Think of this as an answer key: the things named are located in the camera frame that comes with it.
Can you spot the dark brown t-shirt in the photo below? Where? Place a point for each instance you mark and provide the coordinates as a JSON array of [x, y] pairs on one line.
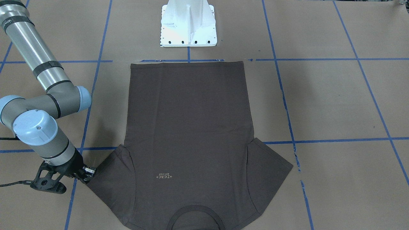
[[190, 160]]

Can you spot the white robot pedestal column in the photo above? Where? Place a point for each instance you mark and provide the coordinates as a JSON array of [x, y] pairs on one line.
[[188, 23]]

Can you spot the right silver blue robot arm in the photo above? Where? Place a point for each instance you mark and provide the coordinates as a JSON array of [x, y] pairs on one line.
[[34, 120]]

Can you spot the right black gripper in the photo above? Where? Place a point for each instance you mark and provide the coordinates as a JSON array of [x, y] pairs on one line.
[[73, 163]]

